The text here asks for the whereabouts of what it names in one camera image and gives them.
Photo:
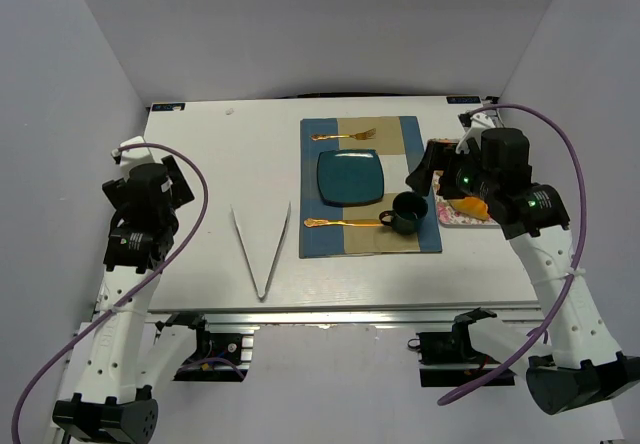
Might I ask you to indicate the floral pink tray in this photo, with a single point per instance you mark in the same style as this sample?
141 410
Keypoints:
448 217

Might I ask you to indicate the teal square plate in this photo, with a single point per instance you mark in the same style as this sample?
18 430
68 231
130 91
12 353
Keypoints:
350 177

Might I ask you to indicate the blue and tan placemat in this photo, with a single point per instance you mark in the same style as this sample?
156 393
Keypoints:
400 148

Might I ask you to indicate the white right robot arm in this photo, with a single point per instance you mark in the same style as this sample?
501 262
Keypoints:
571 360

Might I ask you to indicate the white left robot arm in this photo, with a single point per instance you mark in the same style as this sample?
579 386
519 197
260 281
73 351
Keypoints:
115 400

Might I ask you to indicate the blue label sticker right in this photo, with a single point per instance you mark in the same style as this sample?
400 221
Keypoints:
463 100

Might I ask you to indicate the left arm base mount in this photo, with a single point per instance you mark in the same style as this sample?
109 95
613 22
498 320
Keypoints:
218 356

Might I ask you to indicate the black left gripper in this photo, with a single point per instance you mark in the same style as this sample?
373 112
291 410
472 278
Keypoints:
178 184

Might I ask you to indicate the dark green mug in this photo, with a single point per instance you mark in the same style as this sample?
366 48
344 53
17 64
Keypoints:
407 214

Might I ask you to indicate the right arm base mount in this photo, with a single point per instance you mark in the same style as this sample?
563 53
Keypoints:
448 358

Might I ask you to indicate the croissant bread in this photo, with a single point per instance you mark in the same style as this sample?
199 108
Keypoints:
472 207

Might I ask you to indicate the blue label sticker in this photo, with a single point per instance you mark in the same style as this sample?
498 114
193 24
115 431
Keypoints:
168 107
463 100

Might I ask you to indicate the gold knife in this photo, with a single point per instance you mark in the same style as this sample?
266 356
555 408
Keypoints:
365 223

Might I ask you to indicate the gold fork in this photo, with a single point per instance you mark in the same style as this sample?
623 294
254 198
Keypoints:
364 135

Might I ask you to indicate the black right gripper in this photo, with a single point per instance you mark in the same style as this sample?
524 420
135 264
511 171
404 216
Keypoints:
439 173

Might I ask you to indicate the blue label sticker left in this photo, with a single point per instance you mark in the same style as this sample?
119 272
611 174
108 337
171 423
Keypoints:
168 107

